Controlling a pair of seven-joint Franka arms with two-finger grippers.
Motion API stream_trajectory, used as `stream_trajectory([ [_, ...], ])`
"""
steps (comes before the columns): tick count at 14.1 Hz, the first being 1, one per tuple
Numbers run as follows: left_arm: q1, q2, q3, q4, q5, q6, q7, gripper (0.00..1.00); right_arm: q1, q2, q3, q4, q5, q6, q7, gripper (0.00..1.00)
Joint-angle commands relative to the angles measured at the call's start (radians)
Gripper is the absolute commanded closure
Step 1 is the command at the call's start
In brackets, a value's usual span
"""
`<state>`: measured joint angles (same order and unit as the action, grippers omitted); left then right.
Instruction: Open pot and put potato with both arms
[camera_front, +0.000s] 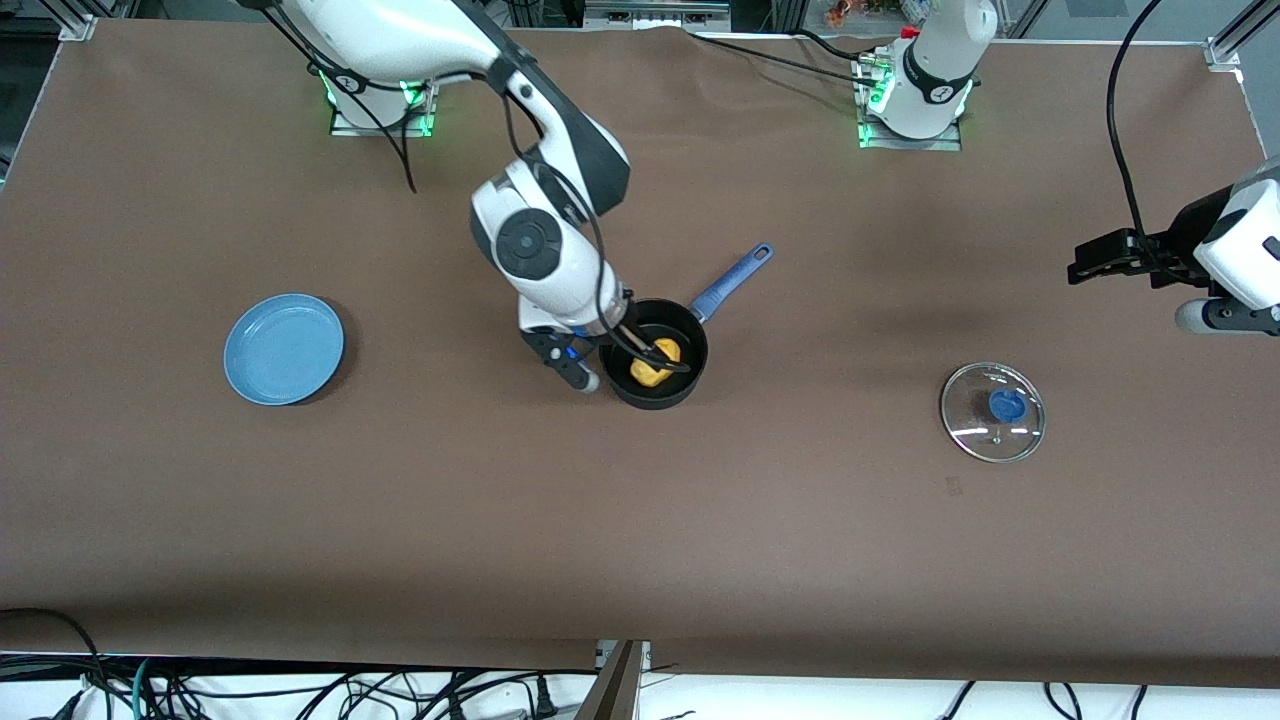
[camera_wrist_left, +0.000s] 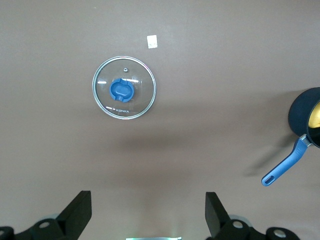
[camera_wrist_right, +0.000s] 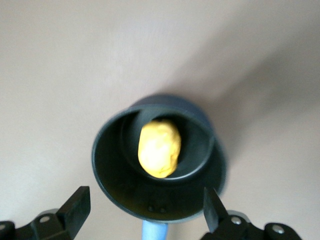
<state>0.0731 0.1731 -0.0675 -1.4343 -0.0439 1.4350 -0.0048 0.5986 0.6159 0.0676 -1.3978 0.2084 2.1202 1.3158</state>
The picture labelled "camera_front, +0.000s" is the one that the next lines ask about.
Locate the glass lid with blue knob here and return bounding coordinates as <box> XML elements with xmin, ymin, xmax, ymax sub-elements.
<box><xmin>939</xmin><ymin>361</ymin><xmax>1047</xmax><ymax>464</ymax></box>

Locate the brown table cloth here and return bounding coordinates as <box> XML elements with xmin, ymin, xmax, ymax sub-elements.
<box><xmin>0</xmin><ymin>18</ymin><xmax>1280</xmax><ymax>689</ymax></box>

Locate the blue round plate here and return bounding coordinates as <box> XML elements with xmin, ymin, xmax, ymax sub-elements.
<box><xmin>222</xmin><ymin>292</ymin><xmax>346</xmax><ymax>407</ymax></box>

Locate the grey power strip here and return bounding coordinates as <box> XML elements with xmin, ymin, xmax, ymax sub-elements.
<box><xmin>583</xmin><ymin>0</ymin><xmax>733</xmax><ymax>29</ymax></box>

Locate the black pot with blue handle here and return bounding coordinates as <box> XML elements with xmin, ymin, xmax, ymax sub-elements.
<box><xmin>598</xmin><ymin>243</ymin><xmax>776</xmax><ymax>411</ymax></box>

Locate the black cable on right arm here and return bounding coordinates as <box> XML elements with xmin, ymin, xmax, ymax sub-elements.
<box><xmin>262</xmin><ymin>0</ymin><xmax>693</xmax><ymax>375</ymax></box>

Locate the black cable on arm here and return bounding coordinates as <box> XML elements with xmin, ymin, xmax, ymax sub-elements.
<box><xmin>1104</xmin><ymin>0</ymin><xmax>1201</xmax><ymax>271</ymax></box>
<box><xmin>262</xmin><ymin>0</ymin><xmax>693</xmax><ymax>375</ymax></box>

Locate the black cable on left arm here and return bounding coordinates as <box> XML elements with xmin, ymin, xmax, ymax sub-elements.
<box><xmin>1104</xmin><ymin>0</ymin><xmax>1201</xmax><ymax>271</ymax></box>

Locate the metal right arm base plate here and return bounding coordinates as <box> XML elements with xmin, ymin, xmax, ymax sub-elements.
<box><xmin>329</xmin><ymin>70</ymin><xmax>442</xmax><ymax>138</ymax></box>

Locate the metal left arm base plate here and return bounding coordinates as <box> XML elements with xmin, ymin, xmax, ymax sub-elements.
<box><xmin>856</xmin><ymin>50</ymin><xmax>964</xmax><ymax>152</ymax></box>

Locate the black cable across cloth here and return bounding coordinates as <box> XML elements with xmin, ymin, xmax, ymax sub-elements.
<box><xmin>688</xmin><ymin>30</ymin><xmax>873</xmax><ymax>83</ymax></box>

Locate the aluminium frame post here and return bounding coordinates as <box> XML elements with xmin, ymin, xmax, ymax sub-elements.
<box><xmin>575</xmin><ymin>640</ymin><xmax>652</xmax><ymax>720</ymax></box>

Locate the teal floor cable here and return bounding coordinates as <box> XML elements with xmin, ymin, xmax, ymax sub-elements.
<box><xmin>128</xmin><ymin>658</ymin><xmax>161</xmax><ymax>720</ymax></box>

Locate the thick black looping floor cable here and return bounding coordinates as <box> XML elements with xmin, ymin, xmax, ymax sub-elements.
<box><xmin>0</xmin><ymin>607</ymin><xmax>109</xmax><ymax>720</ymax></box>

